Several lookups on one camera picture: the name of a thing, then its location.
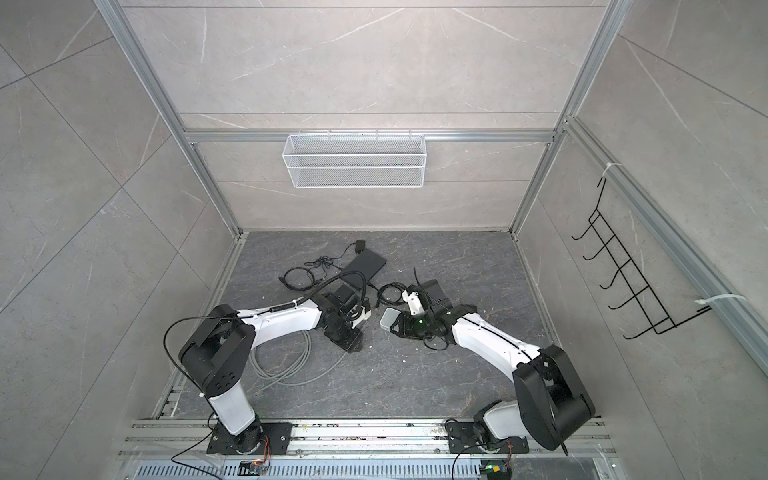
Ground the black ethernet cable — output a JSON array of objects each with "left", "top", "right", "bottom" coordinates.
[{"left": 376, "top": 281, "right": 410, "bottom": 307}]

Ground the aluminium frame rail front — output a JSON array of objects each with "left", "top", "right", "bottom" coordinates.
[{"left": 116, "top": 416, "right": 619, "bottom": 463}]

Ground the dark grey network switch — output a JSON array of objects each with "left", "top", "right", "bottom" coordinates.
[{"left": 341, "top": 250, "right": 386, "bottom": 290}]

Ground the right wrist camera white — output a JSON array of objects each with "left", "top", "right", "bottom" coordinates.
[{"left": 402, "top": 290, "right": 425, "bottom": 317}]

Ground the white wire mesh basket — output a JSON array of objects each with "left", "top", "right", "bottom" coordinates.
[{"left": 282, "top": 133, "right": 428, "bottom": 189}]

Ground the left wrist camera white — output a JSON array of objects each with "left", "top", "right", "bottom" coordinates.
[{"left": 352, "top": 302, "right": 371, "bottom": 328}]

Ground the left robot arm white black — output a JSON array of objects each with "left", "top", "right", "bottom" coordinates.
[{"left": 166, "top": 270, "right": 371, "bottom": 454}]

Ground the black wire hook rack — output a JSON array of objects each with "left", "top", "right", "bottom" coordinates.
[{"left": 571, "top": 178, "right": 712, "bottom": 340}]

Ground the black power adapter with cord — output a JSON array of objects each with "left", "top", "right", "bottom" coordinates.
[{"left": 303, "top": 239, "right": 366, "bottom": 270}]

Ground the grey cable bundle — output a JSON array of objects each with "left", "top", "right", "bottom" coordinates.
[{"left": 248, "top": 329, "right": 349, "bottom": 394}]

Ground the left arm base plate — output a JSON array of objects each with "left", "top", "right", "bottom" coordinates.
[{"left": 206, "top": 422, "right": 293, "bottom": 456}]

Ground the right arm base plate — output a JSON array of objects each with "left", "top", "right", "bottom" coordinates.
[{"left": 443, "top": 418, "right": 530, "bottom": 455}]

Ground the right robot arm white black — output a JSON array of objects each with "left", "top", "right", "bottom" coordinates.
[{"left": 380, "top": 280, "right": 596, "bottom": 451}]

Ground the white rectangular box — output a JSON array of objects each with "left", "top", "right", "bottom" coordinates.
[{"left": 379, "top": 308, "right": 402, "bottom": 331}]

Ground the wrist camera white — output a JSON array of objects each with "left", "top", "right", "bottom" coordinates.
[
  {"left": 352, "top": 302, "right": 371, "bottom": 328},
  {"left": 402, "top": 290, "right": 425, "bottom": 317}
]

